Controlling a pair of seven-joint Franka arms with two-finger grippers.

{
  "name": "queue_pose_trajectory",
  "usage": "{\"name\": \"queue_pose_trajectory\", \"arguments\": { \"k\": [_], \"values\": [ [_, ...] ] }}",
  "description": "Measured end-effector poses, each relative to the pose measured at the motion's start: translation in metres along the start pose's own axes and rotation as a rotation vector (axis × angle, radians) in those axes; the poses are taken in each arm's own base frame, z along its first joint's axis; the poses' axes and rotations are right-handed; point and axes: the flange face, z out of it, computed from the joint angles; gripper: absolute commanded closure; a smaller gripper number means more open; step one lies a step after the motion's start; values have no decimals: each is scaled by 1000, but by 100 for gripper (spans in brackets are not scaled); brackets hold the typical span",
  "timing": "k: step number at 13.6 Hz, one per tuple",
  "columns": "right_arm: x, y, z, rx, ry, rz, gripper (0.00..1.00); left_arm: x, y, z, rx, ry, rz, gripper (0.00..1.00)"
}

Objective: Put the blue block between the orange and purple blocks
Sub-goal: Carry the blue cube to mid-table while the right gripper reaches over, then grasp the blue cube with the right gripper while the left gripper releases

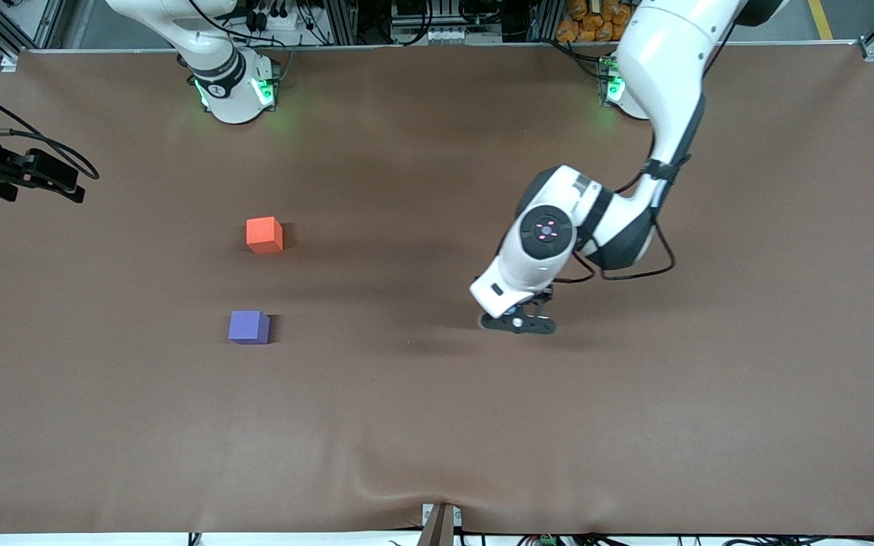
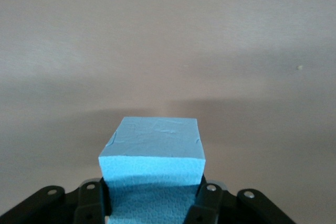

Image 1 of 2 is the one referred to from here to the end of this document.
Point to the purple foam block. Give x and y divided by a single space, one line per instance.
248 327

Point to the green terminal connector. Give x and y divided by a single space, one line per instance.
544 540

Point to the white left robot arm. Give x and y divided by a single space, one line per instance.
664 68

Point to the brown table cover sheet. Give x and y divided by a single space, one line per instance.
437 425

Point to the orange packaged items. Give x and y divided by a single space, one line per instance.
589 19

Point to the white power strip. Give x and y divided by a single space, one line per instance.
281 21

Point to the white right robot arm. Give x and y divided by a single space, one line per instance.
213 64

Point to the orange foam block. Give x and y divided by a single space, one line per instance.
264 234

